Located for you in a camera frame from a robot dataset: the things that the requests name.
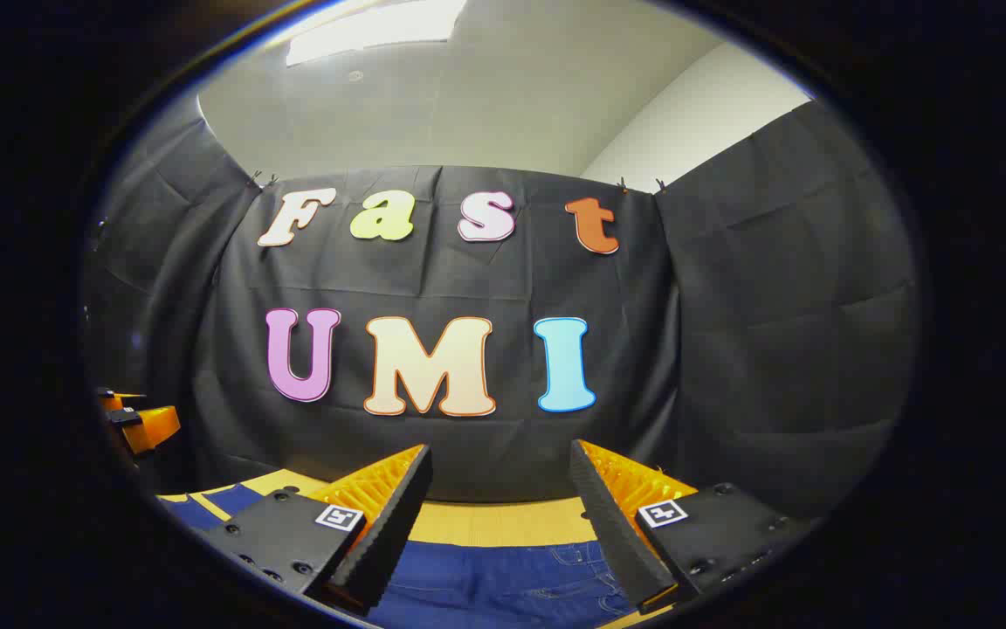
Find black backdrop cloth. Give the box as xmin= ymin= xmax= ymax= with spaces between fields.
xmin=84 ymin=100 xmax=919 ymax=525

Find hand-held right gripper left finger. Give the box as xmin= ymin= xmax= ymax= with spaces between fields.
xmin=193 ymin=443 xmax=434 ymax=617

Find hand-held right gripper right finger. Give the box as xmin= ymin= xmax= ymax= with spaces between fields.
xmin=568 ymin=439 xmax=821 ymax=617

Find blue denim jeans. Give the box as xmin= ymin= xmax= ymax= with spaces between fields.
xmin=158 ymin=483 xmax=644 ymax=629

